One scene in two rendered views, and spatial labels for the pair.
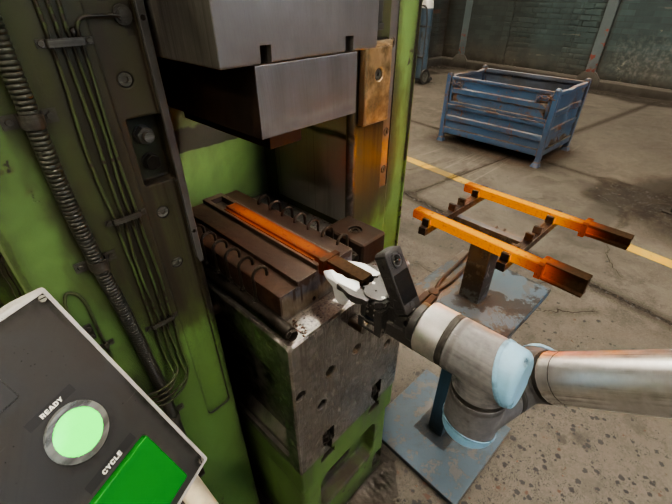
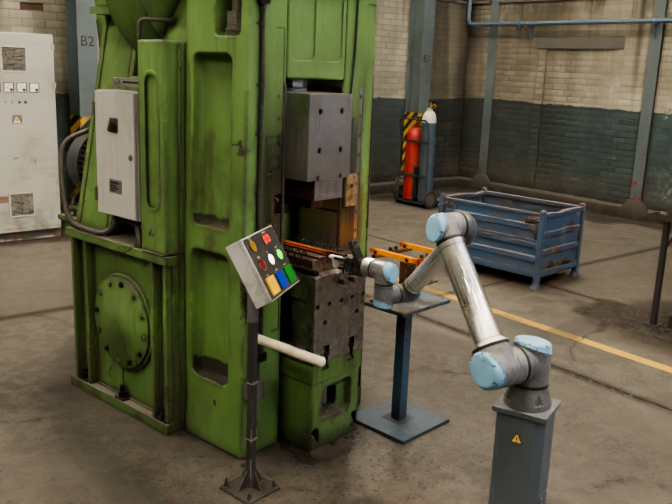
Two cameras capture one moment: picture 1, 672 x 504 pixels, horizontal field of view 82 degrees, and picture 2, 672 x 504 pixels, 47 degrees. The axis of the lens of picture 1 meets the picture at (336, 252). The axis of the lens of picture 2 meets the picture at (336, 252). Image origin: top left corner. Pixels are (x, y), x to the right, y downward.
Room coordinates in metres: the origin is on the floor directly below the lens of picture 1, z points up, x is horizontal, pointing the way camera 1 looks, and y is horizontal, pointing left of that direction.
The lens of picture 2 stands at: (-3.06, 0.15, 1.89)
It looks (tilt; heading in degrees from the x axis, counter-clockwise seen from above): 13 degrees down; 357
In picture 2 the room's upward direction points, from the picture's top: 2 degrees clockwise
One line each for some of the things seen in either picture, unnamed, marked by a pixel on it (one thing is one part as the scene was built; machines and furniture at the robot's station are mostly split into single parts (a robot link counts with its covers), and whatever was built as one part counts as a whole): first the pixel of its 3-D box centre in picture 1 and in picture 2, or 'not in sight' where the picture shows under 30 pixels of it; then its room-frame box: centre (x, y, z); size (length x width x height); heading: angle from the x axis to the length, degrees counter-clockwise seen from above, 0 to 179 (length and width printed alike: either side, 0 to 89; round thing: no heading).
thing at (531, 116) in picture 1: (508, 111); (507, 234); (4.28, -1.85, 0.36); 1.20 x 0.80 x 0.72; 43
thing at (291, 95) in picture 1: (231, 75); (297, 183); (0.75, 0.19, 1.32); 0.42 x 0.20 x 0.10; 47
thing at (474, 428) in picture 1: (477, 404); (385, 294); (0.40, -0.24, 0.86); 0.12 x 0.09 x 0.12; 120
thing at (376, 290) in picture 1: (394, 311); (355, 265); (0.51, -0.10, 0.97); 0.12 x 0.08 x 0.09; 47
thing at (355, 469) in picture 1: (290, 411); (297, 384); (0.80, 0.16, 0.23); 0.55 x 0.37 x 0.47; 47
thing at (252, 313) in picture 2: not in sight; (252, 377); (0.15, 0.36, 0.54); 0.04 x 0.04 x 1.08; 47
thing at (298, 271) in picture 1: (255, 243); (295, 254); (0.75, 0.19, 0.96); 0.42 x 0.20 x 0.09; 47
